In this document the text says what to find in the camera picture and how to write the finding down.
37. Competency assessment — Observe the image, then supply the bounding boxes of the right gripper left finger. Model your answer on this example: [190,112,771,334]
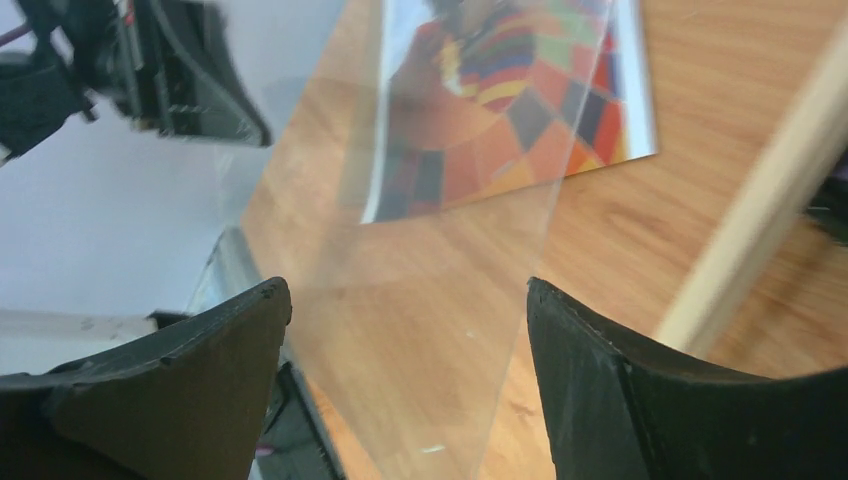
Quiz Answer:
[1,277,292,479]

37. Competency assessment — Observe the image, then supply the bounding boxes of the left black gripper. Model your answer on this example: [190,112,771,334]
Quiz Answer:
[59,1,272,147]

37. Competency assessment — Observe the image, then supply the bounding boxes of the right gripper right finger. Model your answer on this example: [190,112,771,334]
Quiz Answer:
[526,278,847,479]

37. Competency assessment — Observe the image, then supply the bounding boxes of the light wooden picture frame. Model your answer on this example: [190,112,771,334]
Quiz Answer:
[654,20,847,357]

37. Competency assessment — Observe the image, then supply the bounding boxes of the clear acrylic sheet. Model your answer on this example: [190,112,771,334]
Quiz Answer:
[215,0,617,480]

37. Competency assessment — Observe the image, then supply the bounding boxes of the colourful balloon photo print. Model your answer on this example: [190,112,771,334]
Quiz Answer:
[361,1,659,223]

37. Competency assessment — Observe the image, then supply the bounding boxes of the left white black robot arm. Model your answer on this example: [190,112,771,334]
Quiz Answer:
[1,1,273,161]

